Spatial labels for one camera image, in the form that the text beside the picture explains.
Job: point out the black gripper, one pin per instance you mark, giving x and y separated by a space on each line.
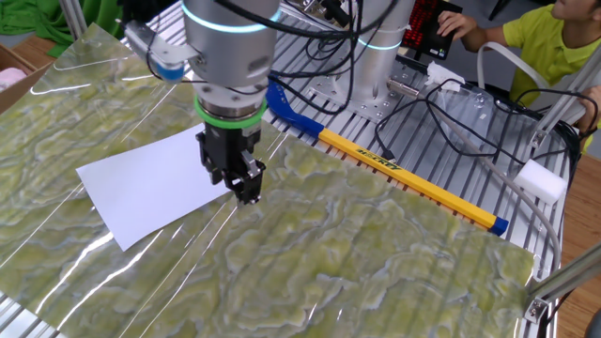
223 150

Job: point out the white paper sheet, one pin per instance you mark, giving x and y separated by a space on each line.
150 188

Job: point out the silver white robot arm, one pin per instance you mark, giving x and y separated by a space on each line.
230 51

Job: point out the operator bare forearm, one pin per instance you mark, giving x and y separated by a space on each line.
490 37

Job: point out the operator hand on keypad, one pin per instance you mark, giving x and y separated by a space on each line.
460 26

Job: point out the operator hand behind post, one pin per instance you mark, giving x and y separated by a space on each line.
590 110

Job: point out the green marble pattern mat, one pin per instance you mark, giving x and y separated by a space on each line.
375 244

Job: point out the blue yellow hockey stick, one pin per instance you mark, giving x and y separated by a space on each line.
413 180

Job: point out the black cylindrical tool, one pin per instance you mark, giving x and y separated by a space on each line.
337 11

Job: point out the white plastic adapter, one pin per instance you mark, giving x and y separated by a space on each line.
441 75

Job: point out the black keypad with red lights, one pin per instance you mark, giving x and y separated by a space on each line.
422 28

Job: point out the clear plastic sheet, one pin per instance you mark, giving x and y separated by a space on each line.
469 112

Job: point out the brown cardboard box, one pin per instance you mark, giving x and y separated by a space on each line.
19 96

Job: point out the pink soft item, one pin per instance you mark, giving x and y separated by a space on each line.
11 79

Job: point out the white curved chair armrest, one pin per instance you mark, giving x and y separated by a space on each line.
479 66

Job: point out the green cloth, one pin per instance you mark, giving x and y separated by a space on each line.
28 19

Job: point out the white foam block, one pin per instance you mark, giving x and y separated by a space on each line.
540 180

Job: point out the person in yellow shirt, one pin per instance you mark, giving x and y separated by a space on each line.
544 42

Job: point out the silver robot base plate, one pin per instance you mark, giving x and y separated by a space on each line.
371 109

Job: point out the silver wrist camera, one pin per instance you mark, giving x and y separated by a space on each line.
150 44

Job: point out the aluminium frame post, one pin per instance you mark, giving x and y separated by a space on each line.
72 19
563 101
563 277

